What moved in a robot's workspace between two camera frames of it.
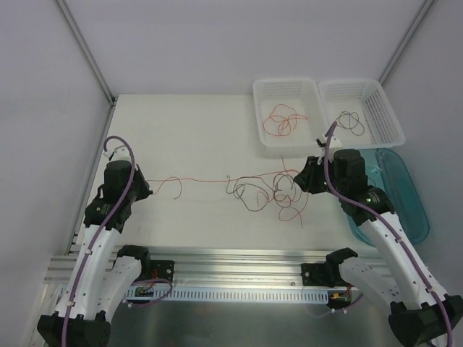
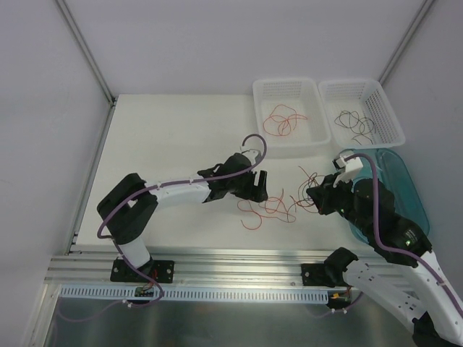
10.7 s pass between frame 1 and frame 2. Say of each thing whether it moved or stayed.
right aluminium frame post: stayed
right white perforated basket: stayed
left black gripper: moved
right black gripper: moved
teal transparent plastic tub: stayed
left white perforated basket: stayed
